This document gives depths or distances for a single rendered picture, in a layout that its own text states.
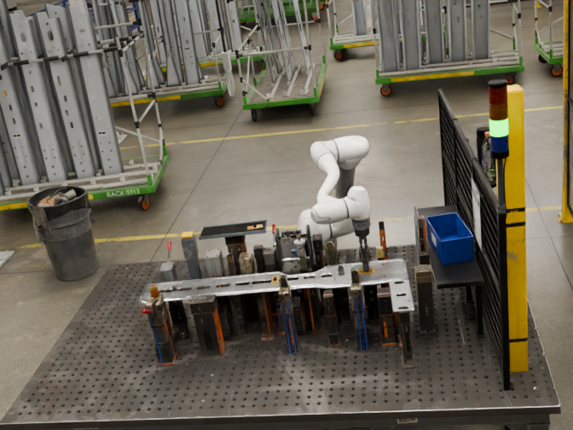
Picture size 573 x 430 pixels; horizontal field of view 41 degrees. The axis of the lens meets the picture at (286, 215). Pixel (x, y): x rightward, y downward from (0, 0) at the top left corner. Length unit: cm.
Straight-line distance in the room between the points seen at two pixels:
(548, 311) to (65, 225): 378
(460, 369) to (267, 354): 96
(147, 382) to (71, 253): 291
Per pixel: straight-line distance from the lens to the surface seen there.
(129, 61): 1169
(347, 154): 421
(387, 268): 395
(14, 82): 836
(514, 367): 368
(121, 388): 396
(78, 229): 664
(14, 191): 854
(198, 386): 383
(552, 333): 526
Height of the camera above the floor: 286
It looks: 23 degrees down
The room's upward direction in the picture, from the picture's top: 9 degrees counter-clockwise
